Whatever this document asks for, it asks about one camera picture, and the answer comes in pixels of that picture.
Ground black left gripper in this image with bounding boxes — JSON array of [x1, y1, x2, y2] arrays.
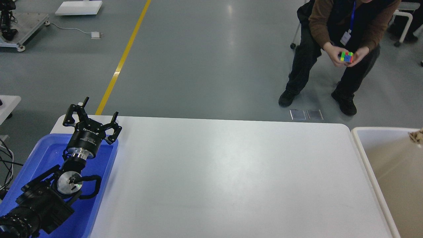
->
[[62, 97, 122, 159]]

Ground colourful puzzle cube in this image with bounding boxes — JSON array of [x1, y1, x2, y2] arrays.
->
[[338, 51, 354, 63]]

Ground brown paper ball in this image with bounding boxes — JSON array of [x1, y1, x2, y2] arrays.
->
[[408, 129, 423, 145]]

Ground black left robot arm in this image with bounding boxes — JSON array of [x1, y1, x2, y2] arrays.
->
[[1, 97, 122, 238]]

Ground person's right hand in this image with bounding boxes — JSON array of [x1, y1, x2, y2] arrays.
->
[[323, 42, 347, 67]]

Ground person's left hand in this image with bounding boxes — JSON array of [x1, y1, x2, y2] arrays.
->
[[346, 47, 370, 67]]

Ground blue plastic bin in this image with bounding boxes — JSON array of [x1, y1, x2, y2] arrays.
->
[[0, 133, 119, 238]]

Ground white side table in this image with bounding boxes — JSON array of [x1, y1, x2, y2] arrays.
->
[[0, 95, 21, 124]]

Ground white floor power box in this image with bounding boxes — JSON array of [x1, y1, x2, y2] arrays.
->
[[91, 31, 101, 39]]

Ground white flat board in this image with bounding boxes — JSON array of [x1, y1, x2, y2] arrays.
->
[[55, 0, 103, 16]]

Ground right metal floor plate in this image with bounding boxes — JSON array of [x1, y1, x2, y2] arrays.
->
[[307, 109, 324, 120]]

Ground seated person dark clothes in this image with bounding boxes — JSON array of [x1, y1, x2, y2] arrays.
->
[[279, 0, 401, 116]]

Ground white plastic bin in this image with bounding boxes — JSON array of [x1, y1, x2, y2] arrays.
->
[[351, 127, 423, 238]]

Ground black cable bundle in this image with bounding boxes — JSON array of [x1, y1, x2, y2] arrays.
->
[[0, 137, 24, 200]]

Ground white floor cable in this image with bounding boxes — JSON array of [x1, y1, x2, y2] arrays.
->
[[50, 22, 92, 34]]

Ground white chair frame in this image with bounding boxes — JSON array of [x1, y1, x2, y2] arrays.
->
[[387, 0, 423, 44]]

